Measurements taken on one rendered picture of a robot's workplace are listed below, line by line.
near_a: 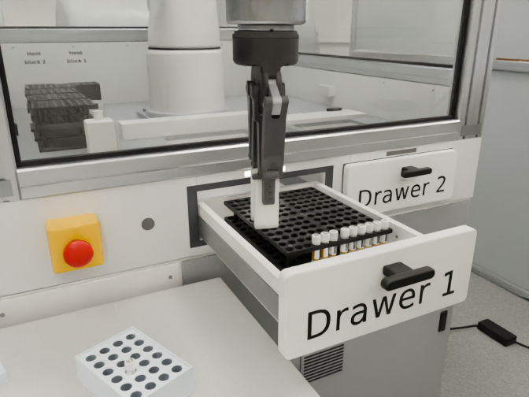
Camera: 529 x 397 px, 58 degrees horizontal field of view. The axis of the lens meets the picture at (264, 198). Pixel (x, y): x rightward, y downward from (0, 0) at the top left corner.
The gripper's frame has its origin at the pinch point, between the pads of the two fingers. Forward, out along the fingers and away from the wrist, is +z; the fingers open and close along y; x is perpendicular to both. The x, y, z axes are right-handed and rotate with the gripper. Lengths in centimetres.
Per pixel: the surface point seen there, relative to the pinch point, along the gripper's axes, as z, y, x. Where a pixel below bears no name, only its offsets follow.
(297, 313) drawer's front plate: 9.3, -12.0, -1.5
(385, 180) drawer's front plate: 9.0, 29.3, -30.8
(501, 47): -11, 142, -136
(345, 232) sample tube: 6.4, 1.5, -11.8
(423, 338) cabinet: 54, 35, -48
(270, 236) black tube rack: 7.4, 4.2, -1.7
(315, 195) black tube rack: 7.8, 20.3, -13.2
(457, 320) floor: 98, 97, -104
